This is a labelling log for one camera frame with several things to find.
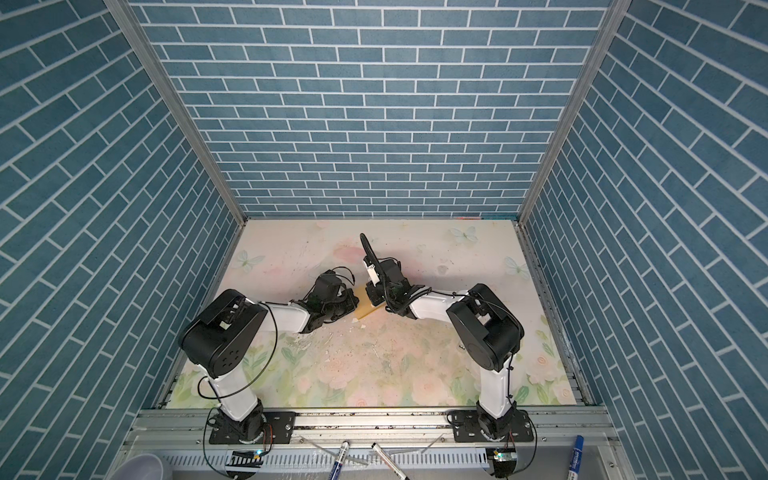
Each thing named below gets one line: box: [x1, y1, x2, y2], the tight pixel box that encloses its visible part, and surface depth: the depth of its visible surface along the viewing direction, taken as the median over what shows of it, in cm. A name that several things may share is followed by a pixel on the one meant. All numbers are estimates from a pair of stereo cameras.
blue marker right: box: [567, 435, 585, 480], surface depth 70 cm
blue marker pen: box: [329, 440, 350, 480], surface depth 70 cm
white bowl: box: [108, 454, 164, 480], surface depth 64 cm
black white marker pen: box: [371, 442, 410, 480], surface depth 70 cm
